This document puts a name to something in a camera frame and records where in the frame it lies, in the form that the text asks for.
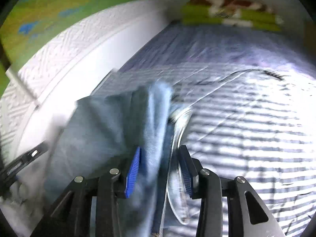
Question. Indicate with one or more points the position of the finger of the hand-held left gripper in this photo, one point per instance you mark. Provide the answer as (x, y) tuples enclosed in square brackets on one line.
[(24, 159)]

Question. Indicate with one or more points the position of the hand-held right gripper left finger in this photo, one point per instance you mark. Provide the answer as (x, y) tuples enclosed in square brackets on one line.
[(133, 170)]

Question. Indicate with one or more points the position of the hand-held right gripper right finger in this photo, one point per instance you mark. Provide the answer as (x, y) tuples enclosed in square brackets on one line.
[(186, 172)]

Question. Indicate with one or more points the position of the blue denim shirt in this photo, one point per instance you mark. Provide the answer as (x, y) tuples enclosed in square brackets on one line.
[(111, 128)]

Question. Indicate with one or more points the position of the striped quilt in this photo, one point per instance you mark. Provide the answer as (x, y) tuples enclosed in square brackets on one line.
[(246, 128)]

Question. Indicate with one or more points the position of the blue bed sheet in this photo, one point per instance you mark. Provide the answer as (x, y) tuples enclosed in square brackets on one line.
[(197, 47)]

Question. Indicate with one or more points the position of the green folded blanket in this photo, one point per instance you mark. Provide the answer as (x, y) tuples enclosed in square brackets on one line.
[(197, 14)]

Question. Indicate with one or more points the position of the brown and white folded blanket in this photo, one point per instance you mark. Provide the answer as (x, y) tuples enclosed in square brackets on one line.
[(229, 2)]

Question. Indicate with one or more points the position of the black and white post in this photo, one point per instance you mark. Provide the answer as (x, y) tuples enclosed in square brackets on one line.
[(22, 86)]

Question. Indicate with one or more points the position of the green wall map poster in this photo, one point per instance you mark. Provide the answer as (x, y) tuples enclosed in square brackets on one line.
[(74, 9)]

